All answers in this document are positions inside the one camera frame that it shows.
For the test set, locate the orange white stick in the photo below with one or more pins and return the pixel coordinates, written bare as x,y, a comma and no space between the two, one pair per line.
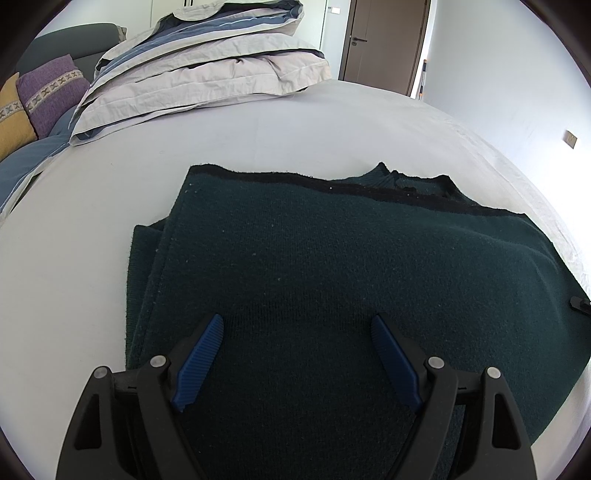
422,81

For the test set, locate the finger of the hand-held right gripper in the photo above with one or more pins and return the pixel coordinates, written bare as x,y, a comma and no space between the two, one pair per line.
581,304

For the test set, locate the yellow patterned pillow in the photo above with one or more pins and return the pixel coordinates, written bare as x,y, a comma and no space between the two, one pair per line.
16,124

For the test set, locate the gold wall socket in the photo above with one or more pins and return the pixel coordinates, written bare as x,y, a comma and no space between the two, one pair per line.
570,140

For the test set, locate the grey upholstered headboard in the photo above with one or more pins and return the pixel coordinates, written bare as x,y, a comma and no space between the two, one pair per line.
69,44

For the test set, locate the folded grey blue duvet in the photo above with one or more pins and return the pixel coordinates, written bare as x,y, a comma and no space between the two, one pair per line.
198,69

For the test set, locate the purple patterned pillow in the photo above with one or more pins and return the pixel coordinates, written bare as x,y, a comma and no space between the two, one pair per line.
51,94

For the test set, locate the dark green sweater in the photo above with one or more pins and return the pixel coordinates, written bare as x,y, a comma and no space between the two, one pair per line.
323,267

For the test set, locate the brown door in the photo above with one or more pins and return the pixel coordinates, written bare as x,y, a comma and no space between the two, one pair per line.
385,41

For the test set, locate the bed with white sheet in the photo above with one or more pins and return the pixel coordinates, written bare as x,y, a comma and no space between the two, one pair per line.
184,134

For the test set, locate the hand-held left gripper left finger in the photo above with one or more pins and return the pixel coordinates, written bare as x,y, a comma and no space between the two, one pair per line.
201,364

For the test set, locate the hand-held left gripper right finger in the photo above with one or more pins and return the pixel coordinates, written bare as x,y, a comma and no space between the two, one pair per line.
397,364

